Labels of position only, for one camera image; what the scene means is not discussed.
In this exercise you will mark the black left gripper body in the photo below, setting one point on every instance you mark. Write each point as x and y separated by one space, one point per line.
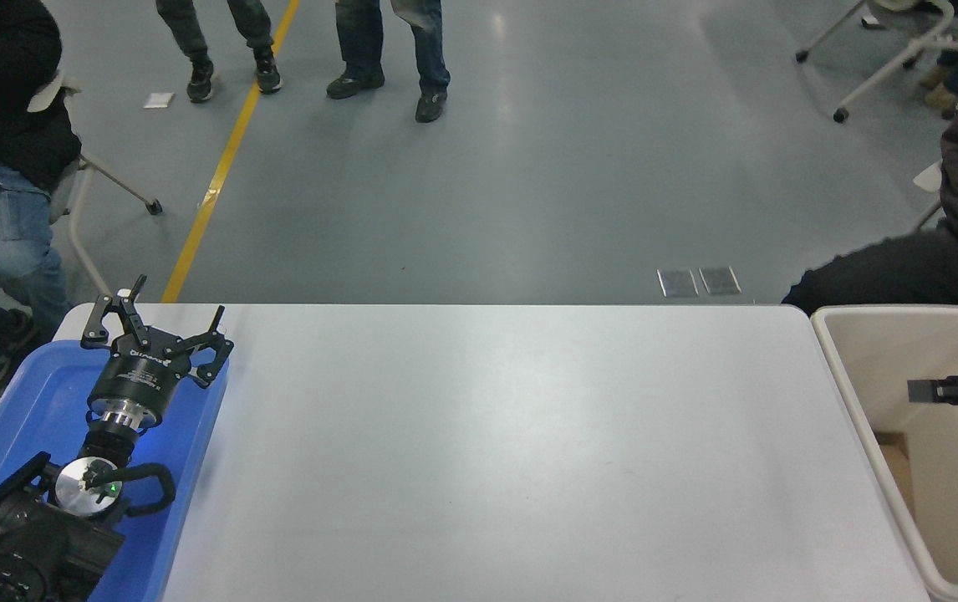
138 380

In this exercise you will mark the blue plastic tray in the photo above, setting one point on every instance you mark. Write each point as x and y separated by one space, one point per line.
36 393

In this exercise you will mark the large pale plastic bin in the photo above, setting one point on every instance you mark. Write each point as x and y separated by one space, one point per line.
947 502

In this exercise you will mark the white chair seat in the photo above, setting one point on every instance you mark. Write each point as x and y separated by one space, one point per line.
930 177

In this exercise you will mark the grey chair on castors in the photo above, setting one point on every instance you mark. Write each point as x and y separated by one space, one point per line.
48 90
926 21

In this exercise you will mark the silver floor plate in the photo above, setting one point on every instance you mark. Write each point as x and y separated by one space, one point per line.
719 280
677 283

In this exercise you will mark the standing person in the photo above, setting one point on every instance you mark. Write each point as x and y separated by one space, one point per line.
200 77
427 58

